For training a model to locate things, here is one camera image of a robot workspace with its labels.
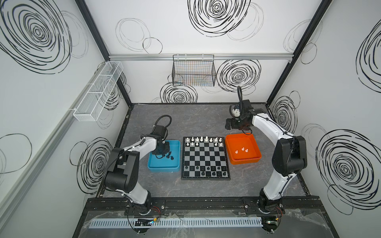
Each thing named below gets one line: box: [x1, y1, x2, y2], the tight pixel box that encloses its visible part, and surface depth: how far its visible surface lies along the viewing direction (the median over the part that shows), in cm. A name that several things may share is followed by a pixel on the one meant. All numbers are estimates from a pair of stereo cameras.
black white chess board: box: [181, 136, 231, 181], surface depth 91 cm
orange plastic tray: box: [225, 133, 262, 165], surface depth 95 cm
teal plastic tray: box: [147, 139, 182, 173], surface depth 89 cm
